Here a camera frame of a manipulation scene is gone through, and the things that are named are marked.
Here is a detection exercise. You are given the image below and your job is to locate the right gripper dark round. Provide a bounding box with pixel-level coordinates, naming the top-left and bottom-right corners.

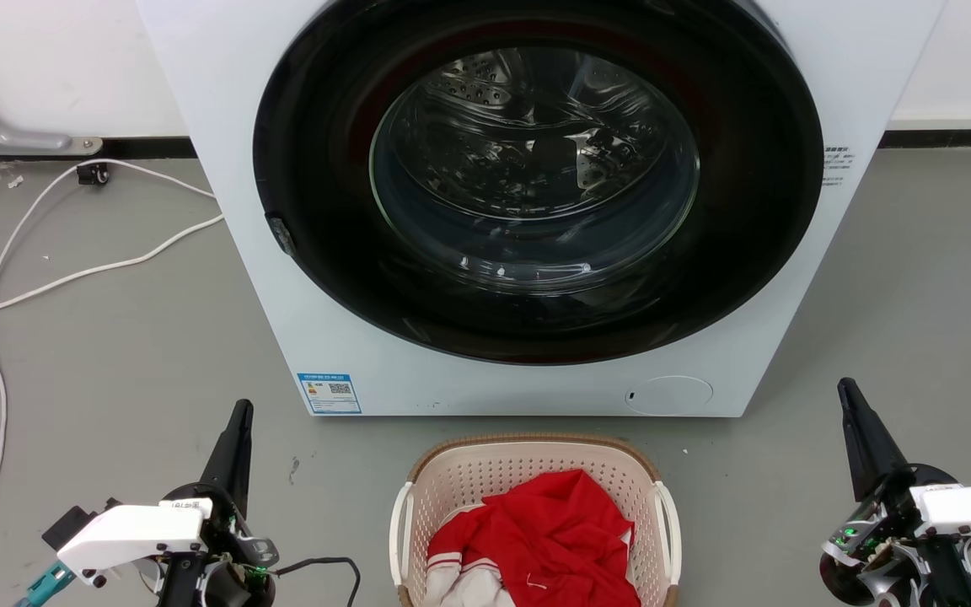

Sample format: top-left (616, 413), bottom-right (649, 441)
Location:
top-left (818, 377), bottom-right (971, 607)

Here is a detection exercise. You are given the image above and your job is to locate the left gripper dark round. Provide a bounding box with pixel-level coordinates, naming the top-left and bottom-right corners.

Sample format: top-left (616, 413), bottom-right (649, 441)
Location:
top-left (138, 399), bottom-right (281, 607)

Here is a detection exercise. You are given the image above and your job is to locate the beige plastic laundry basket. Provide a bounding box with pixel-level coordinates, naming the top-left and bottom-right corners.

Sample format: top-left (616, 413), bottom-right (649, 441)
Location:
top-left (389, 433), bottom-right (684, 607)

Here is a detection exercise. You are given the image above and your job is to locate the blue energy label sticker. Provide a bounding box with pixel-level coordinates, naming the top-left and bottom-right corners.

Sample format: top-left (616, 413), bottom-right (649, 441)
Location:
top-left (297, 372), bottom-right (363, 416)

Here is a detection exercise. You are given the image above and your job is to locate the round white filter cover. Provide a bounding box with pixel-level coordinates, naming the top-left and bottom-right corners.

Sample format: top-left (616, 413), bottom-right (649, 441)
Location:
top-left (625, 375), bottom-right (715, 416)

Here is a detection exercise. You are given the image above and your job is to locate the white garment with red stripes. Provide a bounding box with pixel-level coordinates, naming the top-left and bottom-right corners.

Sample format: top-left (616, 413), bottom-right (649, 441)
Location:
top-left (424, 504), bottom-right (518, 607)

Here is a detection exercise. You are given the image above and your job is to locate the small printed text label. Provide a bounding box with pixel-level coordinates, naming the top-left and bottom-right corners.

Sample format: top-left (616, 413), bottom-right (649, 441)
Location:
top-left (821, 145), bottom-right (858, 187)

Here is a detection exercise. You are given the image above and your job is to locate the white front-load washing machine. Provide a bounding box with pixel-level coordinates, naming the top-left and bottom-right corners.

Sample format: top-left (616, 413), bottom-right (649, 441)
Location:
top-left (136, 0), bottom-right (947, 419)

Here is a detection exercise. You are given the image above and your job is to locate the black round washer door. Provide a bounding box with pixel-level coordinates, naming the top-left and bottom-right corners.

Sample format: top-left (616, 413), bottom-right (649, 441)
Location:
top-left (252, 0), bottom-right (825, 366)

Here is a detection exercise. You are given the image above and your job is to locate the thin black left gripper cable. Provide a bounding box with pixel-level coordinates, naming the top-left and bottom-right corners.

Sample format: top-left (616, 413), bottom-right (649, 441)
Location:
top-left (271, 556), bottom-right (362, 607)

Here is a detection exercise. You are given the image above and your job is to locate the long white power cable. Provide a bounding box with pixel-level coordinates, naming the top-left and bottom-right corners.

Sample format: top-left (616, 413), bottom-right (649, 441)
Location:
top-left (0, 212), bottom-right (226, 327)

